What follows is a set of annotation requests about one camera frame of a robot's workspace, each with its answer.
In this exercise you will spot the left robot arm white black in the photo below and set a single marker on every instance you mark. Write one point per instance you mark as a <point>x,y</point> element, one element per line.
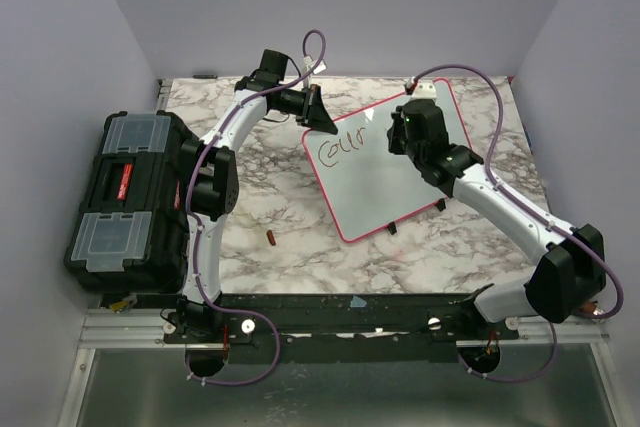
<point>212,185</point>

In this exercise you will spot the black toolbox with clear lids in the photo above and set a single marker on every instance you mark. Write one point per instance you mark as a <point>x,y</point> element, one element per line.
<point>131,232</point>

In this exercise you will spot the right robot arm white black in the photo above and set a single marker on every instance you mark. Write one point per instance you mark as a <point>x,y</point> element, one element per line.
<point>567,260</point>

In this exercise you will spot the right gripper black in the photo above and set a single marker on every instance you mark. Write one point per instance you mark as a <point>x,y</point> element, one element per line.
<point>394,145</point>

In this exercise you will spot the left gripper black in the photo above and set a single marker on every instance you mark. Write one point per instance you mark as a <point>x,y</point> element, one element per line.
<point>313,112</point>

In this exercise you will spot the dark red marker cap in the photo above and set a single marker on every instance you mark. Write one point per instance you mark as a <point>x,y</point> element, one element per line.
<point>271,238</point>

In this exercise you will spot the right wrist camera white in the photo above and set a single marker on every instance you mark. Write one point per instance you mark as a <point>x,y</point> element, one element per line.
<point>418,90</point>

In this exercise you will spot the whiteboard with pink frame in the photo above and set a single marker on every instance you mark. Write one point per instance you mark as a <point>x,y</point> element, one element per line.
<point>366,188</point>

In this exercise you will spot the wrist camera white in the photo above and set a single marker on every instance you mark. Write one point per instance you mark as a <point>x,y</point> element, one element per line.
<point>311,67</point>
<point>418,90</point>

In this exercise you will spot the black whiteboard stand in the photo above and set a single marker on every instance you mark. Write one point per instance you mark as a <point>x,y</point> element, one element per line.
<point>392,228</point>

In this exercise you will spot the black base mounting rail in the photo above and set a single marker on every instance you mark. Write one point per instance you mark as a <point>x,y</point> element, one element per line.
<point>331,328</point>

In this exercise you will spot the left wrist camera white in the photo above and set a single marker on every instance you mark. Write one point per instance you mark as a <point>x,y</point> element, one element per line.
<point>311,67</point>

